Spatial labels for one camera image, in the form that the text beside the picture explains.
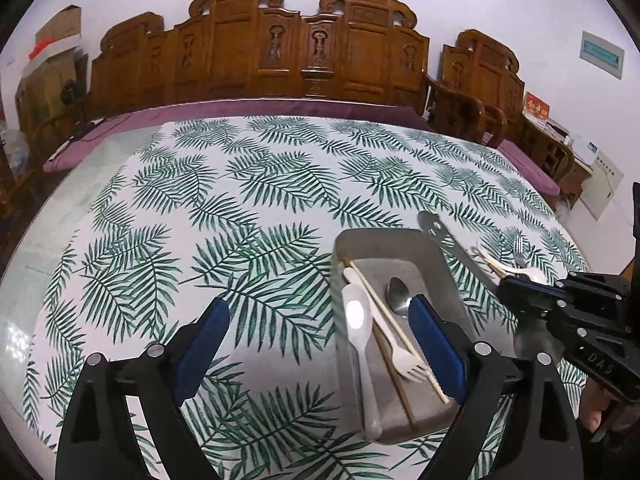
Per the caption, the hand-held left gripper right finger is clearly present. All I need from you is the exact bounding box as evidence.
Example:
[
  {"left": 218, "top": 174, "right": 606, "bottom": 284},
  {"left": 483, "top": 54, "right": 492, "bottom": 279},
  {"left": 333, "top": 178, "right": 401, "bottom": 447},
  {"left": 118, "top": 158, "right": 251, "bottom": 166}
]
[{"left": 407, "top": 294, "right": 586, "bottom": 480}]

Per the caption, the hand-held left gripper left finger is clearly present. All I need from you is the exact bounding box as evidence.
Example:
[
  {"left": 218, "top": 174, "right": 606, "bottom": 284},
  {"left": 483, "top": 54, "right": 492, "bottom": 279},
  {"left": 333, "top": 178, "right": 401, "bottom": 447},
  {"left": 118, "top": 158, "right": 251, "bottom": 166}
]
[{"left": 54, "top": 296, "right": 232, "bottom": 480}]

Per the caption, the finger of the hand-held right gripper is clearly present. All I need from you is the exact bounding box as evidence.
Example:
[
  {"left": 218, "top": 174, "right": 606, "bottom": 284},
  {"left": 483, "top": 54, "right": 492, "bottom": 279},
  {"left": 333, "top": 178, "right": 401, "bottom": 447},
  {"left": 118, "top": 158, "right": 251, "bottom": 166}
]
[
  {"left": 510, "top": 274, "right": 576, "bottom": 292},
  {"left": 500, "top": 282, "right": 568, "bottom": 322}
]

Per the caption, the white plastic fork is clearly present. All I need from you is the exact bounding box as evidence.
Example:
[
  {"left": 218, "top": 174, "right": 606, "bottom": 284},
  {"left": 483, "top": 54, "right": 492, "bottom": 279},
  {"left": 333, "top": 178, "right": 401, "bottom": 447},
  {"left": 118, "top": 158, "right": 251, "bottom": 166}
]
[{"left": 342, "top": 266, "right": 432, "bottom": 383}]

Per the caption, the metal spoon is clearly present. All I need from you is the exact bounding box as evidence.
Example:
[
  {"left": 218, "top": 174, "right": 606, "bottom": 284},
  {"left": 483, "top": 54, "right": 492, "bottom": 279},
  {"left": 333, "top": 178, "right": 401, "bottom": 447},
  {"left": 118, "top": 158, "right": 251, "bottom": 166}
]
[{"left": 385, "top": 276, "right": 413, "bottom": 318}]

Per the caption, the large white soup spoon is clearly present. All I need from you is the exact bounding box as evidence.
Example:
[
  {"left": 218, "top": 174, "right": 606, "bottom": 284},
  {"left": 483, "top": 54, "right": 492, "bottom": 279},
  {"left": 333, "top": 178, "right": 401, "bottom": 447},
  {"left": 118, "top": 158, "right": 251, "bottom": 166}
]
[{"left": 341, "top": 282, "right": 383, "bottom": 440}]

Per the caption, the metal table knife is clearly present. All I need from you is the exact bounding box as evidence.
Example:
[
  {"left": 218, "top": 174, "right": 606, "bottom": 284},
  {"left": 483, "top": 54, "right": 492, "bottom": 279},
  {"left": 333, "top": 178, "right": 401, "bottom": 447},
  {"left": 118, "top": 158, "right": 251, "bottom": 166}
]
[{"left": 417, "top": 210, "right": 503, "bottom": 288}]

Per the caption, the grey metal rectangular tray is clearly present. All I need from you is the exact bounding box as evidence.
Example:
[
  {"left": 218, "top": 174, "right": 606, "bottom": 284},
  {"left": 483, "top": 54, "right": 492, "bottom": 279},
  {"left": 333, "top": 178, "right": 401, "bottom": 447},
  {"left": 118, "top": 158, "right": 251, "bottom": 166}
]
[{"left": 332, "top": 227, "right": 496, "bottom": 445}]

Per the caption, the person's right hand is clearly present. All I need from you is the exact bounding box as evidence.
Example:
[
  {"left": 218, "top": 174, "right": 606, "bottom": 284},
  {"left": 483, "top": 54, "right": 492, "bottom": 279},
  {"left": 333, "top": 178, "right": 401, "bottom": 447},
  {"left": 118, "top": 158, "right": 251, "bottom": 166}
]
[{"left": 580, "top": 382, "right": 620, "bottom": 435}]

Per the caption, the wooden side table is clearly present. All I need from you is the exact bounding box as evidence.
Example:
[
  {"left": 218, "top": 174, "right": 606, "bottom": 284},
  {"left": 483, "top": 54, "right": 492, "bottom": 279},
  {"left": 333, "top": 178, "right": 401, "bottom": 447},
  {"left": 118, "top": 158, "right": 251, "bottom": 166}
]
[{"left": 522, "top": 112, "right": 593, "bottom": 211}]

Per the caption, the square purple seat cushion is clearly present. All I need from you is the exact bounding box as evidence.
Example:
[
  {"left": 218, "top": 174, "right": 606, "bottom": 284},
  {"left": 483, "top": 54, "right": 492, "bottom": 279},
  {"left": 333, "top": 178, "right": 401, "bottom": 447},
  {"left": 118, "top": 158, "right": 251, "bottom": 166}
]
[{"left": 482, "top": 132, "right": 562, "bottom": 196}]

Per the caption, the white carton blue label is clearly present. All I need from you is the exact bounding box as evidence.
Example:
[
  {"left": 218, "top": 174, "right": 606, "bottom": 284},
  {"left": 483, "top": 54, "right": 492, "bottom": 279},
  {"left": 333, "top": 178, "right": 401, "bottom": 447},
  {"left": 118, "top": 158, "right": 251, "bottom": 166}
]
[{"left": 570, "top": 134, "right": 626, "bottom": 221}]

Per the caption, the green leaf print tablecloth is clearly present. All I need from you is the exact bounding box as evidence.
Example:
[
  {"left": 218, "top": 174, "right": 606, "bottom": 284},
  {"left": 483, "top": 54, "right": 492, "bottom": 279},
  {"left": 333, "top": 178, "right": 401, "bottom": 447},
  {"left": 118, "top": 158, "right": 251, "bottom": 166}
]
[{"left": 22, "top": 116, "right": 591, "bottom": 480}]

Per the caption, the red gift box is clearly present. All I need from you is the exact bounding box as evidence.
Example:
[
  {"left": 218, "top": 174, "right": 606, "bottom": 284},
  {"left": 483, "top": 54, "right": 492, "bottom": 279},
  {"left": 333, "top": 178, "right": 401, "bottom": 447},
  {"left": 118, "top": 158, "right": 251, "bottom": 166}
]
[{"left": 522, "top": 91, "right": 551, "bottom": 120}]

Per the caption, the carved wooden armchair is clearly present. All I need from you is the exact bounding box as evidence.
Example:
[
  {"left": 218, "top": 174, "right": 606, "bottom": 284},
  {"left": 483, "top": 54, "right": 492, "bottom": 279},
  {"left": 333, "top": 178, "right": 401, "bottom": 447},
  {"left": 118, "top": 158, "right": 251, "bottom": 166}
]
[{"left": 440, "top": 30, "right": 576, "bottom": 206}]

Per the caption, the long purple sofa cushion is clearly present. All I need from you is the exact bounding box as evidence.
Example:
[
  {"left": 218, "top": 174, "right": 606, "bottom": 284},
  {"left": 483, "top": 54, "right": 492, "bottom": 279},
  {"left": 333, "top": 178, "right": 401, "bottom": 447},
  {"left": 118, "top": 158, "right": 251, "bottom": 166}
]
[{"left": 42, "top": 99, "right": 431, "bottom": 173}]

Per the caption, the clear plastic bag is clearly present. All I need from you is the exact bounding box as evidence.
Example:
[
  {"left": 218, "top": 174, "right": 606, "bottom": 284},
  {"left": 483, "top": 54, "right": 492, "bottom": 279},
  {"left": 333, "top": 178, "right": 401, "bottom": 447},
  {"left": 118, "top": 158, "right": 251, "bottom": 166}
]
[{"left": 0, "top": 129, "right": 32, "bottom": 177}]

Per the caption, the carved wooden sofa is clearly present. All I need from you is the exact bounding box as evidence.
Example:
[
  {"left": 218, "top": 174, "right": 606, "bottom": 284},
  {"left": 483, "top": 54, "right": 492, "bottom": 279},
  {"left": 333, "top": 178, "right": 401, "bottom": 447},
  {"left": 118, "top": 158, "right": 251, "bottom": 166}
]
[{"left": 30, "top": 0, "right": 506, "bottom": 161}]

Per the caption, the small cardboard box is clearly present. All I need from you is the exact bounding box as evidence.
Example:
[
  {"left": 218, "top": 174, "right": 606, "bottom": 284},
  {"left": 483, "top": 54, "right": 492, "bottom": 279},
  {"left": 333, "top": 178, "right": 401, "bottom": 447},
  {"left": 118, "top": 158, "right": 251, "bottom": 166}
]
[{"left": 35, "top": 5, "right": 83, "bottom": 43}]

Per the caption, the grey wall electrical panel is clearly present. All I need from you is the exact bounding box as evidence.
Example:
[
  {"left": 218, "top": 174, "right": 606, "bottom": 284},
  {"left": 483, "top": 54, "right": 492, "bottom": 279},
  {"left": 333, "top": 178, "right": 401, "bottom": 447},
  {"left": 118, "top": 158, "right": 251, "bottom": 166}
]
[{"left": 580, "top": 31, "right": 626, "bottom": 80}]

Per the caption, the black cable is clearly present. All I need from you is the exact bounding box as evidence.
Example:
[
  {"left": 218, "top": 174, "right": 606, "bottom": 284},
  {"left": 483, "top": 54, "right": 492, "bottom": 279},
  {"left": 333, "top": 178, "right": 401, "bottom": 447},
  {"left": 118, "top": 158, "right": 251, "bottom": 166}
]
[{"left": 74, "top": 117, "right": 122, "bottom": 142}]

